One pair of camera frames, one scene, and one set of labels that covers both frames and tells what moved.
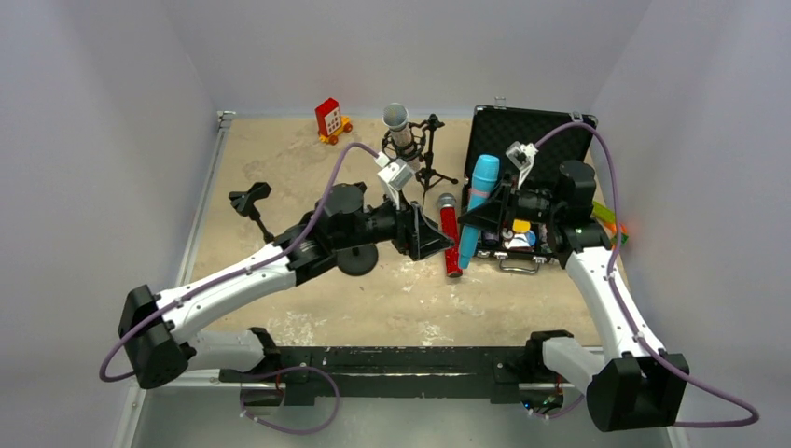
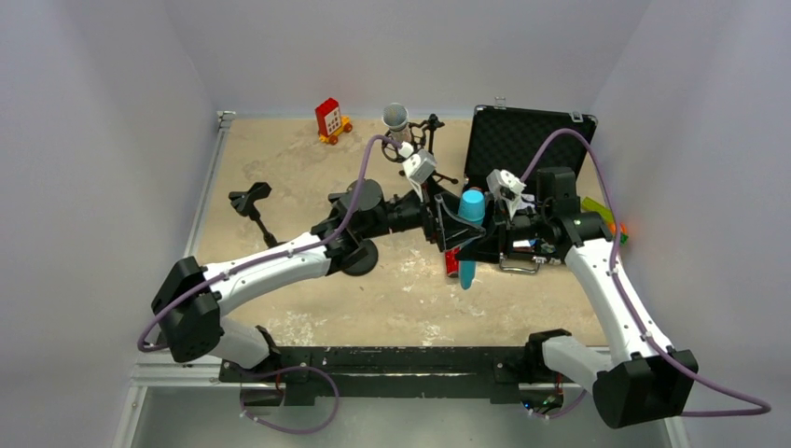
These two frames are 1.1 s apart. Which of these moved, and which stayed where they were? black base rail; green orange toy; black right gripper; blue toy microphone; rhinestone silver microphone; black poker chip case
Moved: black right gripper; blue toy microphone
Stayed: black poker chip case; rhinestone silver microphone; black base rail; green orange toy
